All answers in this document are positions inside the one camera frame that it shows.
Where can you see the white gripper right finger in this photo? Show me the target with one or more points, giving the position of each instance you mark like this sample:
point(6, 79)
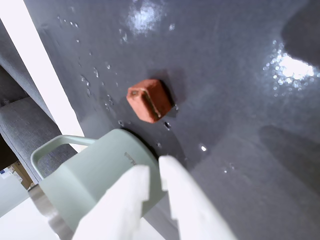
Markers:
point(190, 200)

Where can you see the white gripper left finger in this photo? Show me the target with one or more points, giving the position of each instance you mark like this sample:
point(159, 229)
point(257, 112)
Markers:
point(117, 207)

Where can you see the red cube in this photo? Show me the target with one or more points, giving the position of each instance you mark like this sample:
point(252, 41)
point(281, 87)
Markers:
point(147, 100)

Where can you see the pale green metal mug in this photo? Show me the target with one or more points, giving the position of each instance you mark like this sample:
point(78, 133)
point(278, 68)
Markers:
point(95, 170)

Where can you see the black table mat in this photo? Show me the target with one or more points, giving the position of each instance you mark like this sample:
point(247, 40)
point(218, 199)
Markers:
point(225, 100)

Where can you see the cardboard box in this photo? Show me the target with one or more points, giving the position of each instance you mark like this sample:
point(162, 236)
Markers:
point(17, 172)

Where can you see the grey fabric sofa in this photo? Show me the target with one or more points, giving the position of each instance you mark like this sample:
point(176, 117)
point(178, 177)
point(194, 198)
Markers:
point(22, 125)

